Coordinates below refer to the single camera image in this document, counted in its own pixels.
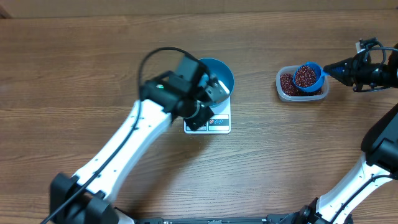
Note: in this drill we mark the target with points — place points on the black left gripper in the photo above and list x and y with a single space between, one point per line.
204 115

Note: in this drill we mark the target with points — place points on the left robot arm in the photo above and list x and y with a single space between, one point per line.
190 92

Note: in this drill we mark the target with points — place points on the blue plastic measuring scoop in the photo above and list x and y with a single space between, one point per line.
309 77

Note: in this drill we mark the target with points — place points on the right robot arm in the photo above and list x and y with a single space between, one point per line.
377 163

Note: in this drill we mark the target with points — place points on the white digital kitchen scale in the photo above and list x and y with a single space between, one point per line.
219 123

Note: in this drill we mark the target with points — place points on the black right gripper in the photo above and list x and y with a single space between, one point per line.
352 76

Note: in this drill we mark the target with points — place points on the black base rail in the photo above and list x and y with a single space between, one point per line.
288 218

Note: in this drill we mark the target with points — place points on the clear plastic container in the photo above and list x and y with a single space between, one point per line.
298 99

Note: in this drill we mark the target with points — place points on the red adzuki beans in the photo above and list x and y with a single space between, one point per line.
288 87

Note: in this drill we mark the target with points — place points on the teal metal bowl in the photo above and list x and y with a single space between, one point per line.
223 74

